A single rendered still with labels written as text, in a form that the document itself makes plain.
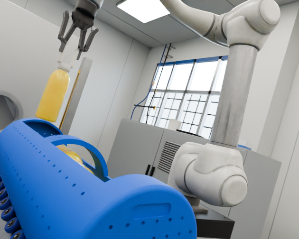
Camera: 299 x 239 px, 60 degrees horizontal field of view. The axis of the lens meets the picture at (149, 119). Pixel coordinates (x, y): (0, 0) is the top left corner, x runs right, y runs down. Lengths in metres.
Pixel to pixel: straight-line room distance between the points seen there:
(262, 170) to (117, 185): 1.94
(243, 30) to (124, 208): 0.77
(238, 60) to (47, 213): 0.78
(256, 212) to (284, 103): 1.59
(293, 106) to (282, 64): 0.52
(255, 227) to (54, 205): 2.11
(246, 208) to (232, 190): 1.39
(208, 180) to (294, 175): 2.46
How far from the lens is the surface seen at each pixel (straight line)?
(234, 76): 0.99
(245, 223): 2.34
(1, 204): 0.98
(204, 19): 1.15
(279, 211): 3.36
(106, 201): 0.43
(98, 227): 0.43
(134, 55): 6.43
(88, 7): 1.01
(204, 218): 1.10
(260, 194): 2.39
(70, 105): 1.88
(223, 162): 0.92
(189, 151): 1.09
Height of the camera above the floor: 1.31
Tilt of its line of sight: 4 degrees up
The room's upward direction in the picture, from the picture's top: 18 degrees clockwise
